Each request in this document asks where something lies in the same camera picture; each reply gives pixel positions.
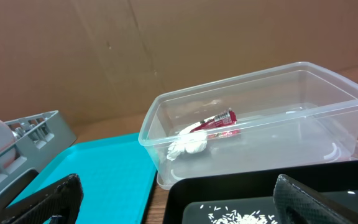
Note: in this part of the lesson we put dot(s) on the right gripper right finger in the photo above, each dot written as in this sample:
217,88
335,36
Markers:
297,203

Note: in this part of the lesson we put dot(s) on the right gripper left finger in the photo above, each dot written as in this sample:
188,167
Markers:
57,203

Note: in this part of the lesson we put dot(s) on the white rice pile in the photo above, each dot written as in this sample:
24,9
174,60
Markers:
223,214

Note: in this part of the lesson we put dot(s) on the red snack wrapper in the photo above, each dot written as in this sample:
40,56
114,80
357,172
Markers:
223,119

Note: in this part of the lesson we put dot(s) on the white tissue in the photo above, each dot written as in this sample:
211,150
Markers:
189,142

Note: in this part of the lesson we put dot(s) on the grey dishwasher rack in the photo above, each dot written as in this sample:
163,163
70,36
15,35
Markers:
39,138

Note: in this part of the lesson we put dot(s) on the black tray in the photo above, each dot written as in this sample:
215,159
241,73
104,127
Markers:
329,177

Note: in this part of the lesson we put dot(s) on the teal plastic tray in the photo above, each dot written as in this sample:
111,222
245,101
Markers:
117,176

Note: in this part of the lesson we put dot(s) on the clear plastic bin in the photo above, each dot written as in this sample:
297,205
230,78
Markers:
292,115

